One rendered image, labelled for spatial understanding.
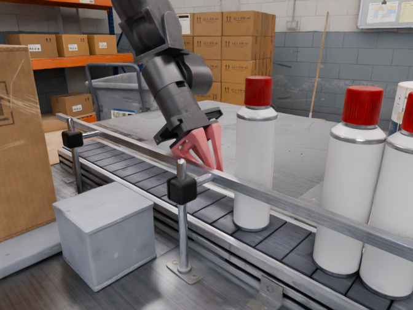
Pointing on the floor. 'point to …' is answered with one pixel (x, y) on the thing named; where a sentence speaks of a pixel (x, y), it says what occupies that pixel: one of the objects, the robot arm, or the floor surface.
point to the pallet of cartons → (230, 48)
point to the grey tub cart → (120, 93)
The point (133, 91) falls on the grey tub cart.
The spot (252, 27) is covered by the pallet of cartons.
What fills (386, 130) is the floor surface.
